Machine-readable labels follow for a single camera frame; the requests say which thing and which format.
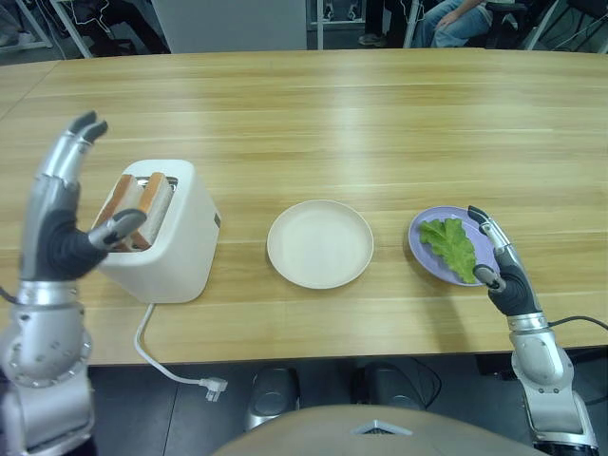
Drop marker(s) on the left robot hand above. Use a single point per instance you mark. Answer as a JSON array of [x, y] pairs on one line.
[[54, 242]]

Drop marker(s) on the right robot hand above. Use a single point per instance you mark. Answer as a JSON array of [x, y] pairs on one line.
[[515, 285]]

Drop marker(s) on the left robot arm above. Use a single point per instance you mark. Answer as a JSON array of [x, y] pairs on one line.
[[45, 361]]

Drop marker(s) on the purple plate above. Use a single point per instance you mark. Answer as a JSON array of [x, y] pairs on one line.
[[480, 233]]

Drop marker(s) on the green lettuce leaf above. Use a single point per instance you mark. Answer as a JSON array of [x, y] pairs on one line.
[[451, 244]]

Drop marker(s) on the bread slice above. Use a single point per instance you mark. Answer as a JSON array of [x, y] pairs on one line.
[[119, 197], [154, 204]]

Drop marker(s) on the cream toaster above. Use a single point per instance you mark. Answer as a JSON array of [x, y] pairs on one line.
[[185, 237]]

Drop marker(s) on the cream plate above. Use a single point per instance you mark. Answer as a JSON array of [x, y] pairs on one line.
[[319, 244]]

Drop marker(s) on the robot body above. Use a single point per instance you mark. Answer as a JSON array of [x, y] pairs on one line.
[[370, 439]]

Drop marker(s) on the person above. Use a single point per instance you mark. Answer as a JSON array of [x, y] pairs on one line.
[[451, 24], [12, 28], [375, 26]]

